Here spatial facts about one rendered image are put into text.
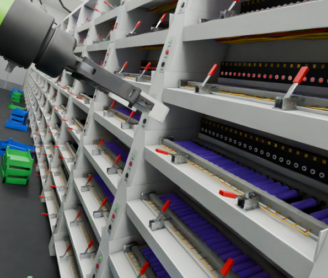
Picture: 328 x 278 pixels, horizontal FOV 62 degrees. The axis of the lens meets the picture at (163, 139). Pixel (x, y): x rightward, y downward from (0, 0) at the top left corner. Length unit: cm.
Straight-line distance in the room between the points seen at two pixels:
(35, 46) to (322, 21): 47
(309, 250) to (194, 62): 66
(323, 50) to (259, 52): 20
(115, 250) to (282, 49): 83
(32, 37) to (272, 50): 66
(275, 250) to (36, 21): 50
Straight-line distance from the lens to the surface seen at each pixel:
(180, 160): 75
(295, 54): 83
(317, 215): 56
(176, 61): 91
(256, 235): 53
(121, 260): 101
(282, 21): 63
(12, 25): 44
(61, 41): 46
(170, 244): 76
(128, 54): 159
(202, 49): 97
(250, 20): 69
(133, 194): 95
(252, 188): 60
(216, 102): 66
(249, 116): 58
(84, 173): 162
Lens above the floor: 103
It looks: 6 degrees down
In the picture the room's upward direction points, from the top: 19 degrees clockwise
